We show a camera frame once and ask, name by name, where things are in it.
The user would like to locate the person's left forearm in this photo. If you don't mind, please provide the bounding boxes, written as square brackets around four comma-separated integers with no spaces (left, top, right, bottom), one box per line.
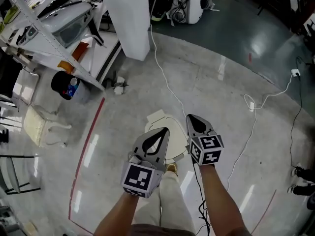
[93,193,140,236]

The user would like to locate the person's beige trousers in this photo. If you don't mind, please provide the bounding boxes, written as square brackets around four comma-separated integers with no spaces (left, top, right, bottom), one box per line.
[134,170,197,234]

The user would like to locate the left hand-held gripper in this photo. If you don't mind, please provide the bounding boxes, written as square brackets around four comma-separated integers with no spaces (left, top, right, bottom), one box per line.
[120,127,171,199]

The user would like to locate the person's brown shirt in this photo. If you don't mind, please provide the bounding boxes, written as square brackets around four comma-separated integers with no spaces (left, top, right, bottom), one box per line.
[129,224,196,236]

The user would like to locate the grey bin with black bag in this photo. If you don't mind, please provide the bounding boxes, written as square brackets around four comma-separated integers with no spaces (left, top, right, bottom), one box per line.
[51,70,91,105]

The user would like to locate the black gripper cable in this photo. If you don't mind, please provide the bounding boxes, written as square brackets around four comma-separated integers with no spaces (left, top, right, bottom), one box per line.
[191,153,212,236]

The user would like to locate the person's right forearm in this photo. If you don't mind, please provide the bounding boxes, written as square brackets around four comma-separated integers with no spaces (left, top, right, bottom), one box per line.
[198,163,252,236]

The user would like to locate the blue and white packet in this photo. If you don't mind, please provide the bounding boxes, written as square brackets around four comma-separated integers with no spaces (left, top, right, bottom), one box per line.
[66,77,80,98]

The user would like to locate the white ornate chair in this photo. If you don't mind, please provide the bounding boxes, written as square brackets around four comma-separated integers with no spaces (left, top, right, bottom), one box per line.
[23,104,72,148]

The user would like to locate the person's tan shoe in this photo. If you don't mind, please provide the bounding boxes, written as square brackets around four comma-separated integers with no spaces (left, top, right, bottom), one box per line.
[166,163,179,177]

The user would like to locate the orange flat piece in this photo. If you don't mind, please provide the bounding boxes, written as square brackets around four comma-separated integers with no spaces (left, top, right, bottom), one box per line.
[57,60,75,75]
[71,42,89,61]

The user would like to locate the white rounded robot shell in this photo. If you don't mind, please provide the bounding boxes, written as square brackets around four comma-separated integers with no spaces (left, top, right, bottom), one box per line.
[168,0,214,25]

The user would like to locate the white square pillar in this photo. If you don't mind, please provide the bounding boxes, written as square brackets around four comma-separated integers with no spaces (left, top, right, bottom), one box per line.
[97,0,151,61]

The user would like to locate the black metal frame chair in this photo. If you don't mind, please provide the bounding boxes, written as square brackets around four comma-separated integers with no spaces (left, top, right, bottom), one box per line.
[0,153,42,196]

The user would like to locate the white metal shelf rack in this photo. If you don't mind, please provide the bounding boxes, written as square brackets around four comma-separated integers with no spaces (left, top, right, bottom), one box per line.
[0,0,107,92]

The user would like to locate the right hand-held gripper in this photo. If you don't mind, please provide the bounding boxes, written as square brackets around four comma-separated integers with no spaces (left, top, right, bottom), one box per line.
[185,114,225,166]

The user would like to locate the thin black floor cable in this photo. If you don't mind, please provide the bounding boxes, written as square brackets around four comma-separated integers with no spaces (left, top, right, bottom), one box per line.
[289,56,306,168]

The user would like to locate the long white floor cable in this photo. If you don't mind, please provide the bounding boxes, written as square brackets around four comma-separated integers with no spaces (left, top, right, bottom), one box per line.
[149,0,187,119]

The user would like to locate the white power strip cable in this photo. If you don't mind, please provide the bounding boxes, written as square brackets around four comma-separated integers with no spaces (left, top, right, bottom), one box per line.
[225,74,295,193]

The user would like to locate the white appliance with glass window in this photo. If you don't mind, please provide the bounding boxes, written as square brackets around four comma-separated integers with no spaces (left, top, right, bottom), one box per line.
[39,0,94,49]

